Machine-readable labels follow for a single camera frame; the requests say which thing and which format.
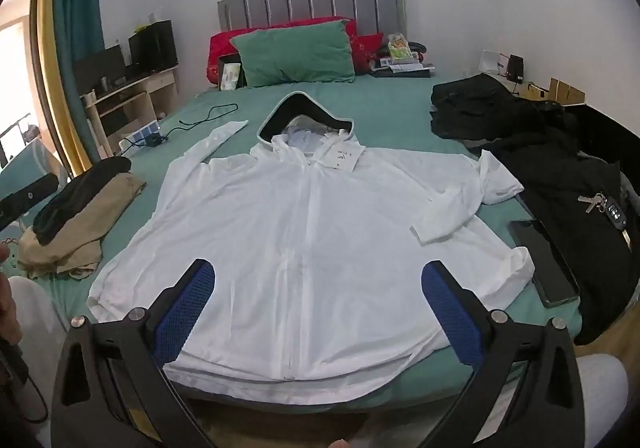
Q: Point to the green sheeted bed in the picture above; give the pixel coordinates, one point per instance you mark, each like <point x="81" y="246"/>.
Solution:
<point x="390" y="107"/>

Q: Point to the yellow curtain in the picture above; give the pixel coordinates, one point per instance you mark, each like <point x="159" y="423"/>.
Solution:
<point x="55" y="77"/>

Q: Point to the cardboard box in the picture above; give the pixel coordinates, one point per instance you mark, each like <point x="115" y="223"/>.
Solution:
<point x="567" y="91"/>

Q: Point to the bunch of keys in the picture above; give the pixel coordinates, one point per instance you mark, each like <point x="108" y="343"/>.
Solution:
<point x="607" y="213"/>

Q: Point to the folded tan and black clothes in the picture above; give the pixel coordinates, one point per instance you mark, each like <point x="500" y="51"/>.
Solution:
<point x="85" y="228"/>

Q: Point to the black phone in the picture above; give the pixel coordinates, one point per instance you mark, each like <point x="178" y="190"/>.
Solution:
<point x="545" y="263"/>

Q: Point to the person's left leg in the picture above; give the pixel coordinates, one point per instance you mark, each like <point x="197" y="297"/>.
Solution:
<point x="35" y="318"/>

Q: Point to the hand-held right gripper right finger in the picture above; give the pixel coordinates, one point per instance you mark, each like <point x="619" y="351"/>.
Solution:
<point x="452" y="313"/>

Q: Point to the green pillow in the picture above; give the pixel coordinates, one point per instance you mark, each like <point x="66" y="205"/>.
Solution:
<point x="295" y="52"/>

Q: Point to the black jacket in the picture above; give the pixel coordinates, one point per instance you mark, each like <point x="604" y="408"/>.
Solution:
<point x="565" y="167"/>

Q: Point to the person's right leg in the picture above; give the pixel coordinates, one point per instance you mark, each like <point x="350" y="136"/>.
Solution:
<point x="600" y="393"/>

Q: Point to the teal cloth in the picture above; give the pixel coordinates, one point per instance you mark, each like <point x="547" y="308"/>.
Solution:
<point x="35" y="160"/>

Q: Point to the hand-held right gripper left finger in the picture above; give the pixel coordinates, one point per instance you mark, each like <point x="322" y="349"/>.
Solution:
<point x="190" y="308"/>

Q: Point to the black computer tower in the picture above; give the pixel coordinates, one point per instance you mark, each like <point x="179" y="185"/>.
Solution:
<point x="155" y="45"/>

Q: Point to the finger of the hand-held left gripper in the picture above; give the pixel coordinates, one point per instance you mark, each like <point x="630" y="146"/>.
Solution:
<point x="27" y="198"/>

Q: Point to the black monitor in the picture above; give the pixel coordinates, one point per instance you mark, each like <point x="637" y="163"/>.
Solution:
<point x="100" y="65"/>

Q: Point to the small black box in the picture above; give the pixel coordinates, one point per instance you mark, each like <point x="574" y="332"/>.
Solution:
<point x="515" y="67"/>

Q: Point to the white hooded jacket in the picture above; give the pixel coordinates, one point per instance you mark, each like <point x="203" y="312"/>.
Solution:
<point x="300" y="253"/>

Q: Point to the person's left hand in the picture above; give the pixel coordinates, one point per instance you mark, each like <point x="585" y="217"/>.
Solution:
<point x="6" y="303"/>

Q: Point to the red pillow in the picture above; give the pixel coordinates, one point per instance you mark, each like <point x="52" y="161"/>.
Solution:
<point x="220" y="45"/>

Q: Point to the white box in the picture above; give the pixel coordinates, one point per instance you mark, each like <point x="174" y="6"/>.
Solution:
<point x="492" y="61"/>

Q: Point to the black garment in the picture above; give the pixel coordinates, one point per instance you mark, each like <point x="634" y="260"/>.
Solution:
<point x="75" y="198"/>

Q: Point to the wooden desk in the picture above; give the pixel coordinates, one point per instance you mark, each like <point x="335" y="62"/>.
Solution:
<point x="135" y="97"/>

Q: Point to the person's leg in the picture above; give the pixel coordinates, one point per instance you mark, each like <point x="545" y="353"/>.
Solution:
<point x="35" y="318"/>
<point x="600" y="393"/>

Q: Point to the white power strip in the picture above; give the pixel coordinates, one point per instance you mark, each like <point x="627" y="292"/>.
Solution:
<point x="137" y="135"/>

